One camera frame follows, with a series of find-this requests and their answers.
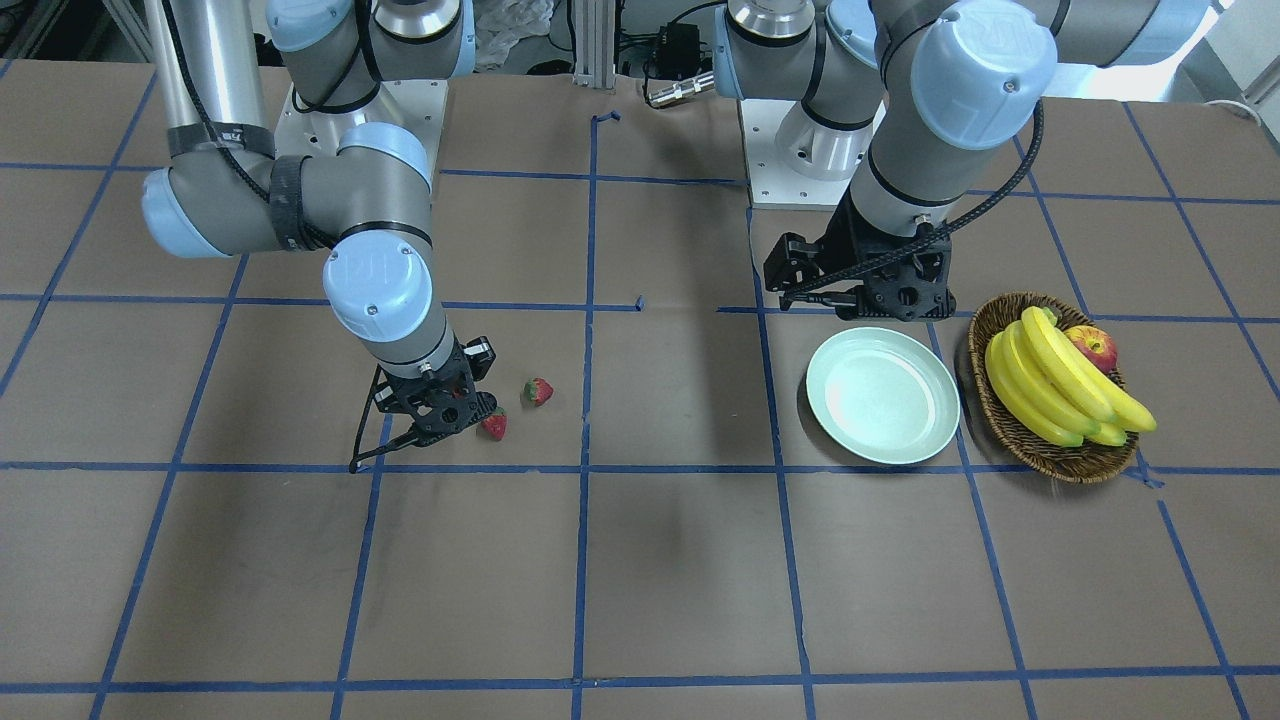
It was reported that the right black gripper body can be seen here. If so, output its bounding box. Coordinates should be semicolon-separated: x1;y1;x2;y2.
376;343;498;447

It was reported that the red strawberry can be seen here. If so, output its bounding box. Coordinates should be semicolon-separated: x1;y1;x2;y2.
481;407;509;441
524;377;556;407

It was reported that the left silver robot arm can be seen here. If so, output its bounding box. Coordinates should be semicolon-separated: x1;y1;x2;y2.
713;1;1208;322

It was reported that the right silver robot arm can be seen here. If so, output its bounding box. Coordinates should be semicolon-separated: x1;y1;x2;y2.
141;1;499;456

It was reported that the light green plate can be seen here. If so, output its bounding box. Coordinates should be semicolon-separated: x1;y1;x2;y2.
805;327;961;465

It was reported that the yellow banana bunch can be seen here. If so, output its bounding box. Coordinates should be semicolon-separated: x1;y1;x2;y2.
986;306;1157;448

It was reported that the red yellow apple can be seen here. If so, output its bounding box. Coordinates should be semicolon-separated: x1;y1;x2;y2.
1064;325;1117;373

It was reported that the woven wicker basket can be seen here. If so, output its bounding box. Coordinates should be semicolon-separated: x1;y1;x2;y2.
954;291;1139;484

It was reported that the silver metal connector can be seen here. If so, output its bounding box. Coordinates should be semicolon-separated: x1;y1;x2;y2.
643;70;716;109

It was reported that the black small power brick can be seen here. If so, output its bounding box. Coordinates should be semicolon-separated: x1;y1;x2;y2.
653;22;701;79

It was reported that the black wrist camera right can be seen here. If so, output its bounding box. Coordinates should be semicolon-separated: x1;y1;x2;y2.
463;336;497;382

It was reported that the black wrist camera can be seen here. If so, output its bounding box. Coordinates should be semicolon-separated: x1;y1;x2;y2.
762;232;823;293
463;336;497;382

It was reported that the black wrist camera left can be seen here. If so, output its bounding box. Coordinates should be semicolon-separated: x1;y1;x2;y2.
762;232;823;293

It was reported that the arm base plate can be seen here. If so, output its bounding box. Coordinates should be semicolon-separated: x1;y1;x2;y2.
274;79;449;159
739;99;886;211

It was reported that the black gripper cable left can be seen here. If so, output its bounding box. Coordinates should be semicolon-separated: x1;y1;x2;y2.
790;97;1046;297

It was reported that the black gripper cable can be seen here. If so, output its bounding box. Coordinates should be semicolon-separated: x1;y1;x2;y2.
790;97;1046;297
160;0;337;251

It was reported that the aluminium frame post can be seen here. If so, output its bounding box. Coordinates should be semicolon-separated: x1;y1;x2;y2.
570;1;617;94

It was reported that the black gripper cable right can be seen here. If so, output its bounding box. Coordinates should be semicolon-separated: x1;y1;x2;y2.
160;0;337;251

